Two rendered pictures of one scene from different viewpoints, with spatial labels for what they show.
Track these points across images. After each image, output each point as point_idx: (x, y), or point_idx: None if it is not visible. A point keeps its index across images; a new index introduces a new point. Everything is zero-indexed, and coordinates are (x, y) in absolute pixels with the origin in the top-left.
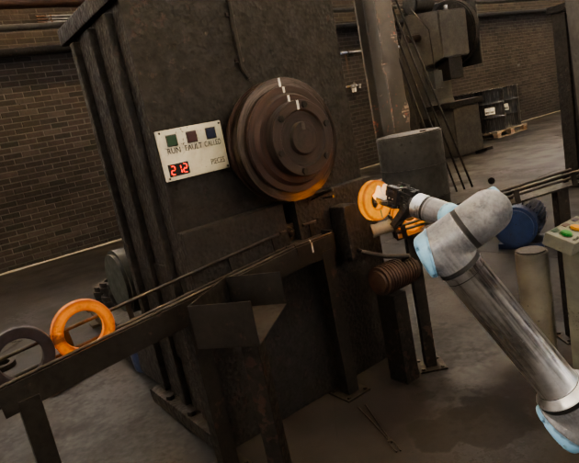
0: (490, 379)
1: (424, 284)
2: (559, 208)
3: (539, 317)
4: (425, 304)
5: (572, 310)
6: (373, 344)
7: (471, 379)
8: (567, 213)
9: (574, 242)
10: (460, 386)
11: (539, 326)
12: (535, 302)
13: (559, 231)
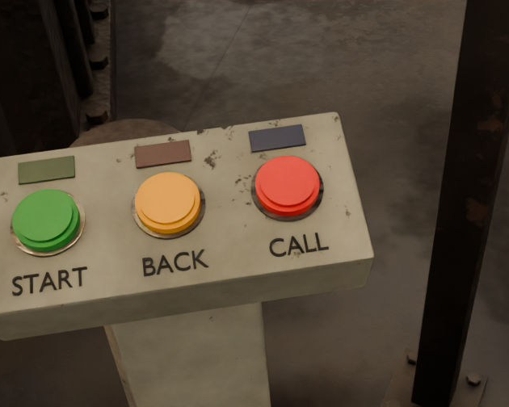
0: (68, 396)
1: None
2: (469, 2)
3: (124, 375)
4: (3, 127)
5: None
6: None
7: (43, 363)
8: (503, 39)
9: None
10: (0, 368)
11: (127, 392)
12: (107, 333)
13: (48, 188)
